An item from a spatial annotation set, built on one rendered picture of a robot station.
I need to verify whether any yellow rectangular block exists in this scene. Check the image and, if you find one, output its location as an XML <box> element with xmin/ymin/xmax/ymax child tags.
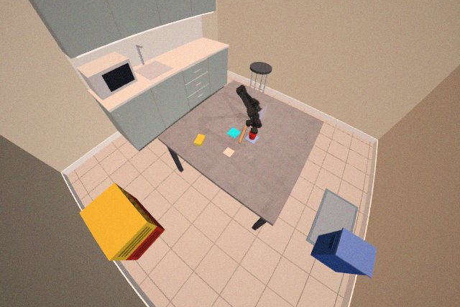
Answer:
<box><xmin>194</xmin><ymin>134</ymin><xmax>206</xmax><ymax>146</ymax></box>

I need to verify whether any red cup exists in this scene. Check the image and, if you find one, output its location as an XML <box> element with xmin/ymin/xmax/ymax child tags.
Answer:
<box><xmin>249</xmin><ymin>131</ymin><xmax>257</xmax><ymax>140</ymax></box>

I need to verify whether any beige flat block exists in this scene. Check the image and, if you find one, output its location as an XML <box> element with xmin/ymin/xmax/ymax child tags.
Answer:
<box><xmin>223</xmin><ymin>147</ymin><xmax>234</xmax><ymax>157</ymax></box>

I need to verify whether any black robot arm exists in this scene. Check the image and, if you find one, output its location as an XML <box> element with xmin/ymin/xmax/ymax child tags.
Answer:
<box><xmin>236</xmin><ymin>85</ymin><xmax>262</xmax><ymax>128</ymax></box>

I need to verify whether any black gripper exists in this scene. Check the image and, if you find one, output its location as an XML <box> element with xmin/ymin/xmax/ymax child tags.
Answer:
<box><xmin>251</xmin><ymin>121</ymin><xmax>258</xmax><ymax>134</ymax></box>

